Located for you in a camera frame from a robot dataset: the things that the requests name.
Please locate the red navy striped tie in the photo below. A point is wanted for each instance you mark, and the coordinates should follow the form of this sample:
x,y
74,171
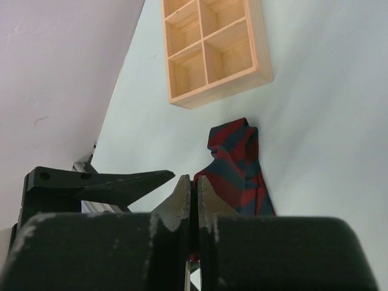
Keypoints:
x,y
235,172

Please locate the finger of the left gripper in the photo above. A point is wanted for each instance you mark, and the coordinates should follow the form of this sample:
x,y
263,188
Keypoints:
x,y
48,190

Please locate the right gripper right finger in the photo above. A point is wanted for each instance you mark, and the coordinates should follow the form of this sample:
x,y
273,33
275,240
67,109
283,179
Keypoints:
x,y
276,252

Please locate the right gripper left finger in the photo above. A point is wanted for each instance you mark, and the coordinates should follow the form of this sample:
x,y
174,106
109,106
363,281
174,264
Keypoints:
x,y
108,251

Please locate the wooden compartment tray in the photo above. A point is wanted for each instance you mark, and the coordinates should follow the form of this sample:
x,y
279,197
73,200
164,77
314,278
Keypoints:
x,y
214,49

